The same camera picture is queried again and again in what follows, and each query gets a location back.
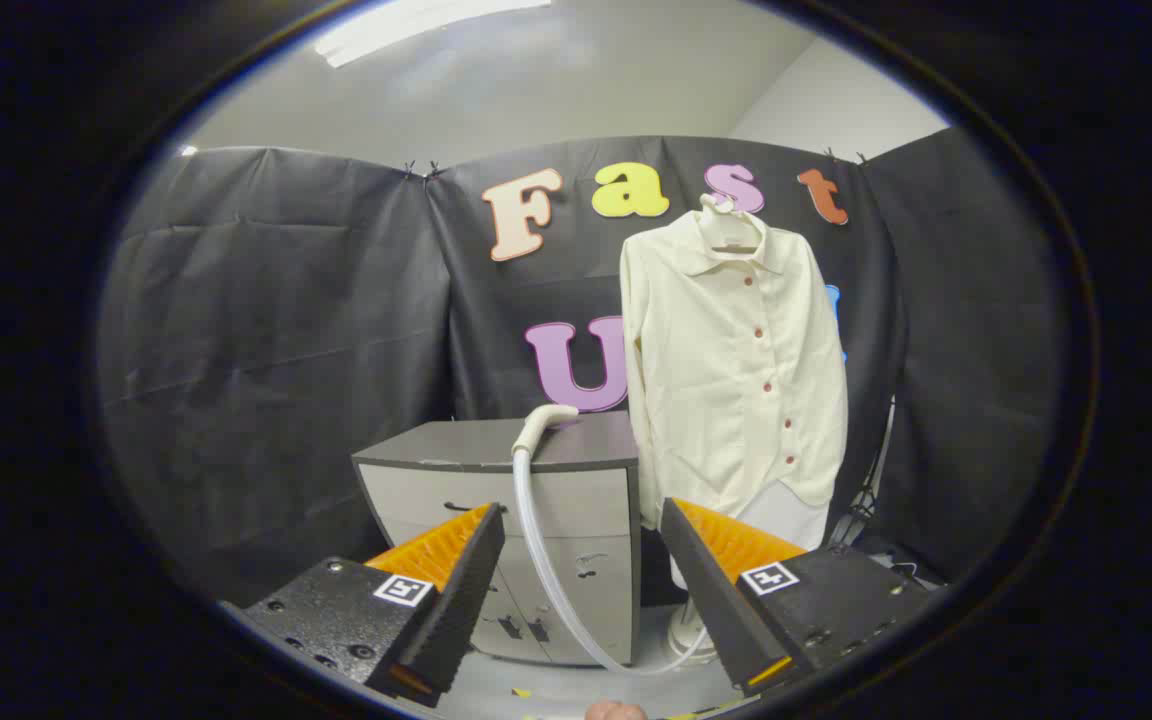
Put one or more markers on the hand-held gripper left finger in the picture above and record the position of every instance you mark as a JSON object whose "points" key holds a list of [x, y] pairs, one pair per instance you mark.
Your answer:
{"points": [[466, 590]]}

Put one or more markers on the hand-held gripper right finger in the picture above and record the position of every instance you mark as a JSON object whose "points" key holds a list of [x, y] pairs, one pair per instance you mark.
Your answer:
{"points": [[706, 590]]}

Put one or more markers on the white garment steamer base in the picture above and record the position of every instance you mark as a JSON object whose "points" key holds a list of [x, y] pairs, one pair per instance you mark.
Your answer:
{"points": [[686, 632]]}

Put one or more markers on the white garment steamer head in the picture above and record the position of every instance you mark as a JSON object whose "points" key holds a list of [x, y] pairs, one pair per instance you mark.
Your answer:
{"points": [[539, 420]]}

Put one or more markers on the cream button-up shirt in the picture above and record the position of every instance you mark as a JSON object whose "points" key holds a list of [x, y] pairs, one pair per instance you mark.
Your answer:
{"points": [[716, 380]]}

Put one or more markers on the white clothes hanger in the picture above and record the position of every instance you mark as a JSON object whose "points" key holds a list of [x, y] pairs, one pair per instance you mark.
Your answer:
{"points": [[726, 222]]}

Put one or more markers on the grey drawer cabinet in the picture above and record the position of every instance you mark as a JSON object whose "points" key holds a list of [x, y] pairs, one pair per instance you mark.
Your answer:
{"points": [[596, 520]]}

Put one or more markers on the black backdrop cloth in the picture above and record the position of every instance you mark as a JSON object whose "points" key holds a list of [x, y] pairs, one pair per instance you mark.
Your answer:
{"points": [[266, 330]]}

